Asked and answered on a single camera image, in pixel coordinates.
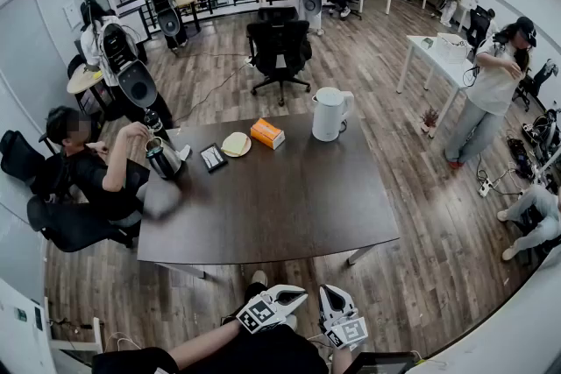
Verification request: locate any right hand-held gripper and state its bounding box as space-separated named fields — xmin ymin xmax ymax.
xmin=318 ymin=284 xmax=369 ymax=350

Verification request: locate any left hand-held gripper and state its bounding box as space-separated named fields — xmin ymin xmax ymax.
xmin=236 ymin=284 xmax=309 ymax=335

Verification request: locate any stainless steel kettle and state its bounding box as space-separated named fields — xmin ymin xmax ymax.
xmin=145 ymin=137 xmax=183 ymax=180

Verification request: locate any person's right forearm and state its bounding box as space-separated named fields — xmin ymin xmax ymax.
xmin=330 ymin=346 xmax=354 ymax=374

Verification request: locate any person's left forearm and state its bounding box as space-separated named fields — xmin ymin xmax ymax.
xmin=168 ymin=319 xmax=243 ymax=370

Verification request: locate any person's black clothing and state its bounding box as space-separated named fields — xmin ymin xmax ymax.
xmin=91 ymin=282 xmax=330 ymax=374

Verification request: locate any black chest-mounted monitor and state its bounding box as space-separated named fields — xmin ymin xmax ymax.
xmin=345 ymin=352 xmax=417 ymax=374

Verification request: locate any white round plate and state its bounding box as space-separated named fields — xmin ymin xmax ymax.
xmin=220 ymin=131 xmax=252 ymax=159

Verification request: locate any pale bread slice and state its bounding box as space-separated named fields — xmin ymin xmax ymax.
xmin=221 ymin=132 xmax=249 ymax=156

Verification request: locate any orange tissue box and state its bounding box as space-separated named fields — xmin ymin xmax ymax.
xmin=250 ymin=117 xmax=286 ymax=151

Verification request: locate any white electric kettle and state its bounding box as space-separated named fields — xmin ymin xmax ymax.
xmin=311 ymin=87 xmax=355 ymax=143

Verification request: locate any small potted plant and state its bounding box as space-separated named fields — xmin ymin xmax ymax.
xmin=419 ymin=107 xmax=440 ymax=133

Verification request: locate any black water bottle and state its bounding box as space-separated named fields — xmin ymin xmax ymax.
xmin=144 ymin=109 xmax=164 ymax=133

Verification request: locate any white side desk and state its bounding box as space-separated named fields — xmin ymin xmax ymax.
xmin=0 ymin=278 xmax=58 ymax=374

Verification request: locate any white storage basket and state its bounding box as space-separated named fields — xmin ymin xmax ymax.
xmin=437 ymin=32 xmax=468 ymax=65

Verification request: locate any black picture frame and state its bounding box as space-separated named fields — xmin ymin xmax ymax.
xmin=199 ymin=143 xmax=229 ymax=173

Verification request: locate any pile of cables and devices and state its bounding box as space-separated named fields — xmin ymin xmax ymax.
xmin=507 ymin=109 xmax=561 ymax=185

